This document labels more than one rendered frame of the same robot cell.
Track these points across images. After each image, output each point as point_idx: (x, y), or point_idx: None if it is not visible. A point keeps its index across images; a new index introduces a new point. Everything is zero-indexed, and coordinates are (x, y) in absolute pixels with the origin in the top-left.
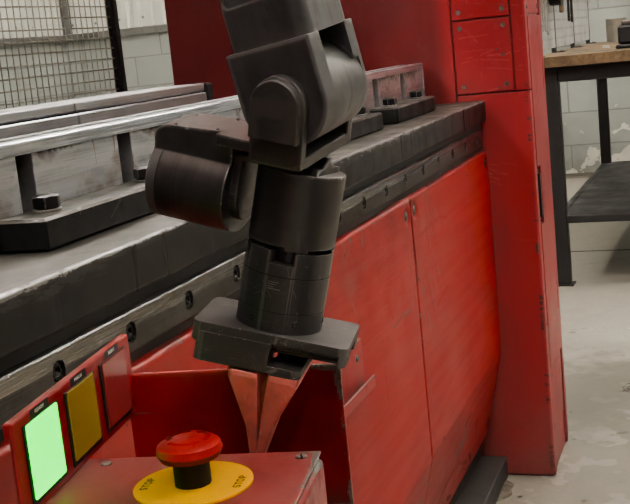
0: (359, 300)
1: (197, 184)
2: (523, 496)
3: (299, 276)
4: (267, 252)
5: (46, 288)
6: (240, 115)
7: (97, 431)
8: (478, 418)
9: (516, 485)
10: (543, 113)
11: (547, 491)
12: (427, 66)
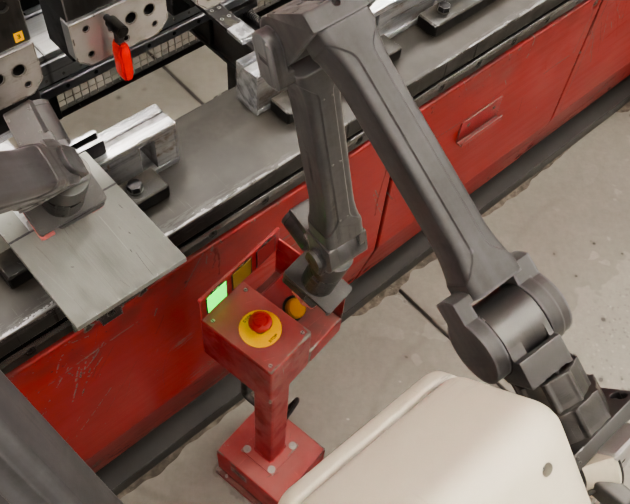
0: (513, 75)
1: (296, 238)
2: None
3: (320, 286)
4: (311, 274)
5: (264, 178)
6: None
7: (248, 273)
8: (627, 70)
9: None
10: None
11: None
12: None
